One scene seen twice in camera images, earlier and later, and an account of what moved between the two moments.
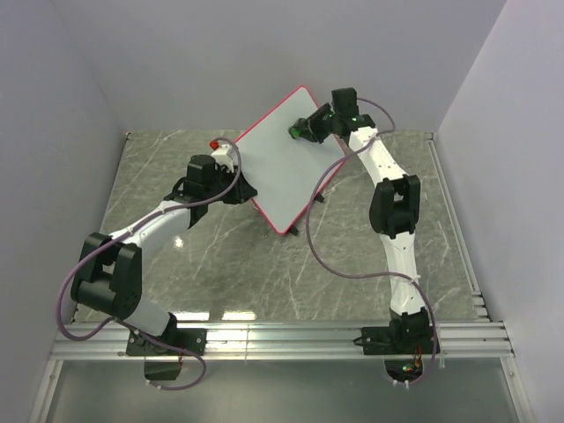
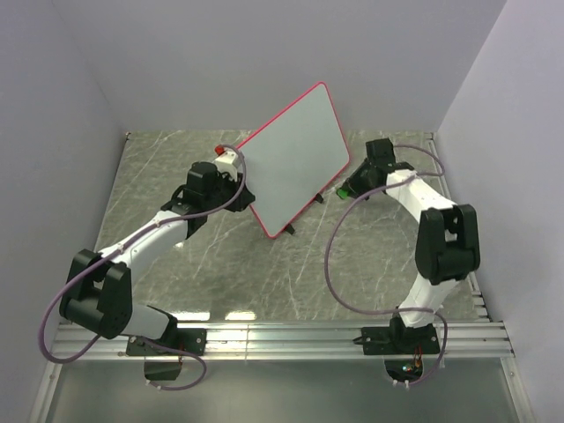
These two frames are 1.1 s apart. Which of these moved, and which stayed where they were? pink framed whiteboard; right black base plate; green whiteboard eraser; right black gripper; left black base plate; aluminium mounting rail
Moved: right black gripper; green whiteboard eraser; pink framed whiteboard
Stayed: left black base plate; right black base plate; aluminium mounting rail
